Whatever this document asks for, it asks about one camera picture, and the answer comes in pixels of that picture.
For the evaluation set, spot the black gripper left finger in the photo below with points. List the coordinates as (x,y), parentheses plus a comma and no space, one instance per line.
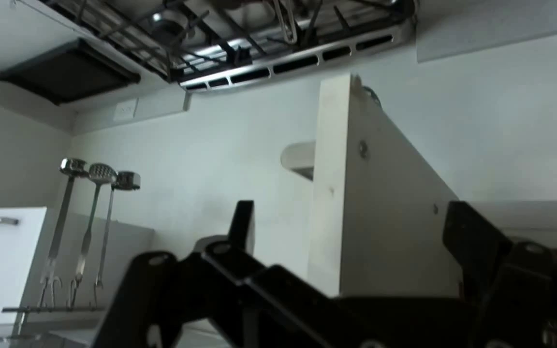
(213,302)

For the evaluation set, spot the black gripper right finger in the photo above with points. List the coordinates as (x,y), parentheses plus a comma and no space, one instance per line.
(503,296)

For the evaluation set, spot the white hinged cupboard door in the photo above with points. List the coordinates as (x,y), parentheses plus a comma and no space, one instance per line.
(387,225)

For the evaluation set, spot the hanging metal utensil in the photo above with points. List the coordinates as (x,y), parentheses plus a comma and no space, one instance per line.
(126,180)

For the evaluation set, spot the hanging slotted spoon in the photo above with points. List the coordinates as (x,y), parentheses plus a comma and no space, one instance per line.
(101,173)

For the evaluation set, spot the hanging metal ladle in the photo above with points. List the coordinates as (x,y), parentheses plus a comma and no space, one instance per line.
(74,167)

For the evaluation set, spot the black gas stove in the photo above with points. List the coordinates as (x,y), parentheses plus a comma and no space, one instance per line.
(291,61)

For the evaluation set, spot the steel saucepan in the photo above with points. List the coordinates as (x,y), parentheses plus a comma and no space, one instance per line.
(165,26)

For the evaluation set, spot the metal utensil rail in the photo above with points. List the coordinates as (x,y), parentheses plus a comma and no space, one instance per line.
(33,310)

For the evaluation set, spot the white wall outlet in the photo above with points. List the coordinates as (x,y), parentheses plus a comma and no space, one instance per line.
(124,111)

